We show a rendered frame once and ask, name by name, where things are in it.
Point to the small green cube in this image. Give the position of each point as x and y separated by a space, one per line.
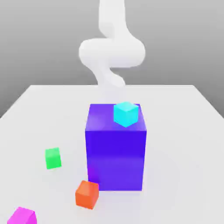
53 158

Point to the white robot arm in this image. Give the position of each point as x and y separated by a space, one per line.
112 52

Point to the small cyan cube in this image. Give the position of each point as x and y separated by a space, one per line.
125 114

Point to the large purple box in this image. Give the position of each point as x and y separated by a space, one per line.
115 157

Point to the small orange cube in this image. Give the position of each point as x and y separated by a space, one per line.
86 195

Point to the small magenta cube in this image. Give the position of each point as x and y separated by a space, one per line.
21 217

